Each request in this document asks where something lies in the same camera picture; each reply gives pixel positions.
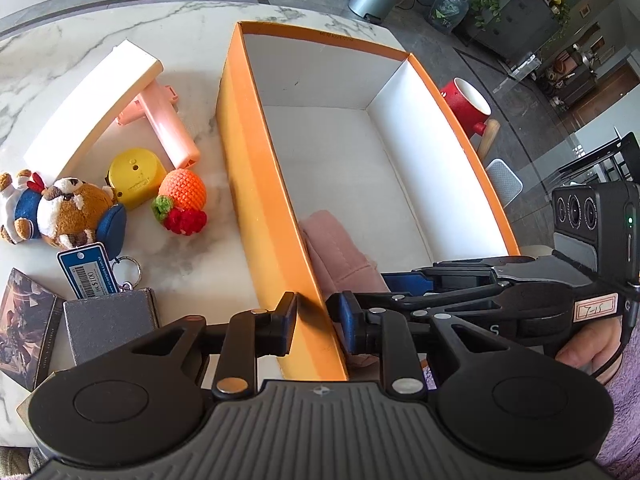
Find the small plush bear blue outfit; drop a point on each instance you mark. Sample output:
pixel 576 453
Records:
pixel 17 210

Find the grey cabinet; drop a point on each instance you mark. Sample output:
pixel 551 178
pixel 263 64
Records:
pixel 520 20

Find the orange cardboard box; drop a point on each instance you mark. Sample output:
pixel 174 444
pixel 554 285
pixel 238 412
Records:
pixel 350 160

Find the blue price tag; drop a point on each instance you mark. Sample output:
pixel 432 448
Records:
pixel 89 270

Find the clear water jug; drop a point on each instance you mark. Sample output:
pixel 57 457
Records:
pixel 447 10

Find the person's right hand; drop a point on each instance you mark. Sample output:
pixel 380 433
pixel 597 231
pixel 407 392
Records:
pixel 590 347

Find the yellow tape measure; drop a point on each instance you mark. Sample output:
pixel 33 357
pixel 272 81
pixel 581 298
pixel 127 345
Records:
pixel 132 176

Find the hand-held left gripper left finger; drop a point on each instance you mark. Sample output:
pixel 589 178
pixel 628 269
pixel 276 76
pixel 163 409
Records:
pixel 289 326

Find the crochet orange and strawberry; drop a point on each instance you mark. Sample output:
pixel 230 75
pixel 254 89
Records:
pixel 184 195

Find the pink plastic toy gun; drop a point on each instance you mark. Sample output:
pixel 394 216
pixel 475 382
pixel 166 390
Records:
pixel 167 130

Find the dark picture card box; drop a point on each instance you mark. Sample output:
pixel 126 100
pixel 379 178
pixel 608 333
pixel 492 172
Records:
pixel 25 325

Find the kitchen counter with appliances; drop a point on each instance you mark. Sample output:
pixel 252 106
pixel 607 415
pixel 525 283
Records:
pixel 575 70

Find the pink cloth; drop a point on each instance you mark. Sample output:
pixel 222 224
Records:
pixel 340 260

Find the long white box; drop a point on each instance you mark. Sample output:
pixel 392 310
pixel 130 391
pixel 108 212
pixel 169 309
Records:
pixel 100 105

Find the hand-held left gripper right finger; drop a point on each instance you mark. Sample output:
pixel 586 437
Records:
pixel 349 326

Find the brown white plush dog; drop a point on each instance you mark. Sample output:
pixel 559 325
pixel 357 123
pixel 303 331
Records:
pixel 75 210

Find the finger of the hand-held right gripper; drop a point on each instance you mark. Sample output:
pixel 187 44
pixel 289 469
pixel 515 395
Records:
pixel 450 305
pixel 400 280

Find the small grey box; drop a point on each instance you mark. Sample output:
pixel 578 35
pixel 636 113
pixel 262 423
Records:
pixel 107 322

